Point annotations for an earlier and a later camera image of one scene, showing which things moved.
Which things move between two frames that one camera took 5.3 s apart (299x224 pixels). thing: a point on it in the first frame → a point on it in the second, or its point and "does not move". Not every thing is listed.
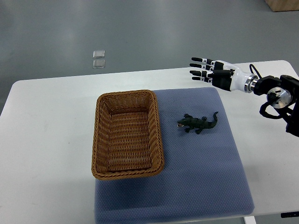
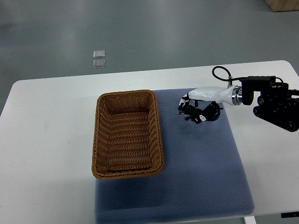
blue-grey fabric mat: (202, 175) does not move
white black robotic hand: (224, 75) → (232, 95)
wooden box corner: (276, 5) does not move
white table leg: (249, 220) does not move
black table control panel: (289, 214) does not move
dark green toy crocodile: (198, 124) → (211, 112)
